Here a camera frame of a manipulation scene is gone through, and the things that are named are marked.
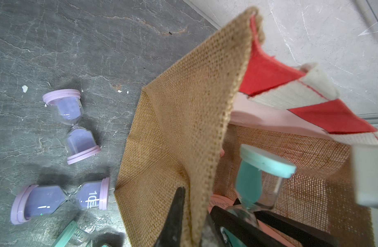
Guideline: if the red burlap canvas bag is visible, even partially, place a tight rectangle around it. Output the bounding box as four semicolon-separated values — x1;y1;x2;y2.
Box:
115;7;378;247

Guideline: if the purple hourglass lying left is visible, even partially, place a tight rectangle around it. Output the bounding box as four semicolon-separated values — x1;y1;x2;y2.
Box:
10;177;110;225

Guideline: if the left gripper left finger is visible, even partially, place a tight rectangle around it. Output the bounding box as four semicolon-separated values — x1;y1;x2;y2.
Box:
154;187;186;247

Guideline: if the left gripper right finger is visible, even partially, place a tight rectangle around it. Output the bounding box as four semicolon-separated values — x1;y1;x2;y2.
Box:
210;198;339;247

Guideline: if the purple hourglass near bag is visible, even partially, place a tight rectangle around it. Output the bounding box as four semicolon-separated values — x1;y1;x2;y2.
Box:
43;89;101;165

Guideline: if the green hourglass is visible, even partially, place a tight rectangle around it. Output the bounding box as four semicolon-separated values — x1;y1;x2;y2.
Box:
219;143;297;247
51;220;112;247

